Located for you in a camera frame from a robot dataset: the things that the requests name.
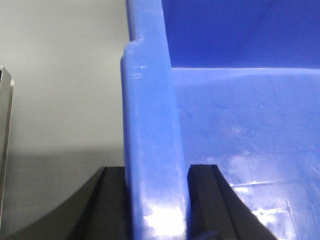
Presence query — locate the blue plastic bin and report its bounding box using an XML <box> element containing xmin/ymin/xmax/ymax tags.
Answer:
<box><xmin>121</xmin><ymin>0</ymin><xmax>320</xmax><ymax>240</ymax></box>

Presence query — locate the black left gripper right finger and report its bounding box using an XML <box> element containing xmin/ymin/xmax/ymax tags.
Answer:
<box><xmin>187</xmin><ymin>164</ymin><xmax>276</xmax><ymax>240</ymax></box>

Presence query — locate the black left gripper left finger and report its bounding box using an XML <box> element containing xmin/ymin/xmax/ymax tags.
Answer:
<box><xmin>6</xmin><ymin>166</ymin><xmax>132</xmax><ymax>240</ymax></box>

